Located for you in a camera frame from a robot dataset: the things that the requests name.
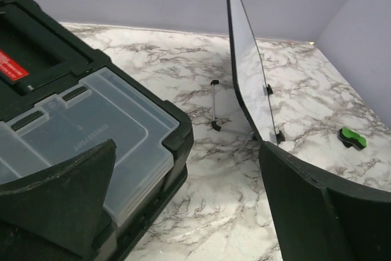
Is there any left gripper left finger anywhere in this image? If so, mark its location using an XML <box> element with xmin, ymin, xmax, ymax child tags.
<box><xmin>1</xmin><ymin>139</ymin><xmax>116</xmax><ymax>260</ymax></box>

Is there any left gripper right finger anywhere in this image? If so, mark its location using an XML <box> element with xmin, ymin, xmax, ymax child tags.
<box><xmin>259</xmin><ymin>142</ymin><xmax>390</xmax><ymax>261</ymax></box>

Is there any green black whiteboard eraser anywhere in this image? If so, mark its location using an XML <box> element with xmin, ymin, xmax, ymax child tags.
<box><xmin>337</xmin><ymin>127</ymin><xmax>367</xmax><ymax>150</ymax></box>

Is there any white whiteboard black frame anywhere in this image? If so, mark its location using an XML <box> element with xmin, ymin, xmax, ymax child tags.
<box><xmin>227</xmin><ymin>0</ymin><xmax>277</xmax><ymax>142</ymax></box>

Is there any whiteboard stand left foot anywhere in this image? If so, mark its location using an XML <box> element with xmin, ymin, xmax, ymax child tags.
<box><xmin>269</xmin><ymin>130</ymin><xmax>286</xmax><ymax>145</ymax></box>

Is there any whiteboard stand foot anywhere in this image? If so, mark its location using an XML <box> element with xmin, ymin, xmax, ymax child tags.
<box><xmin>269</xmin><ymin>130</ymin><xmax>286</xmax><ymax>145</ymax></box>
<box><xmin>263</xmin><ymin>84</ymin><xmax>274</xmax><ymax>96</ymax></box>

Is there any whiteboard stand right foot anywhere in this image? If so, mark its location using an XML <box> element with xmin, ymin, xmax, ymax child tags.
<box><xmin>263</xmin><ymin>84</ymin><xmax>274</xmax><ymax>96</ymax></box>

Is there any black plastic toolbox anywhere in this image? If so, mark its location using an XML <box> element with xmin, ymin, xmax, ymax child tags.
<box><xmin>1</xmin><ymin>0</ymin><xmax>194</xmax><ymax>260</ymax></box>

